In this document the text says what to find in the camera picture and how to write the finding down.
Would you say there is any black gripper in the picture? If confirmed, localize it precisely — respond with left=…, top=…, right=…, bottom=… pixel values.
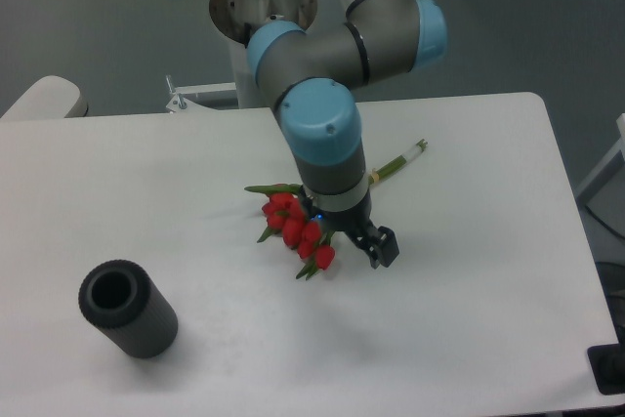
left=298, top=189, right=399, bottom=269

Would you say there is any red tulip bouquet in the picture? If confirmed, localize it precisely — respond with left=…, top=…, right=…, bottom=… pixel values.
left=244, top=139, right=429, bottom=280

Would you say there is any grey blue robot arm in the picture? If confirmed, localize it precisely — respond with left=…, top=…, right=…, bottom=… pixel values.
left=227, top=0, right=447, bottom=268

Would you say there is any black device at table edge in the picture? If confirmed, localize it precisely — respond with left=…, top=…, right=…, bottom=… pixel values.
left=587, top=344, right=624, bottom=396

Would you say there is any white furniture at right edge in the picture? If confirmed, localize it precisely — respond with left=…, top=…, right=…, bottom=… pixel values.
left=573, top=114, right=624, bottom=206

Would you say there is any dark grey ribbed vase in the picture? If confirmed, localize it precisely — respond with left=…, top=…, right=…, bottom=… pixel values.
left=78, top=260, right=179, bottom=359

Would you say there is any white chair armrest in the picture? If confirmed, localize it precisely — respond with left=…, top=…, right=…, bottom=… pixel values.
left=1, top=75, right=89, bottom=122

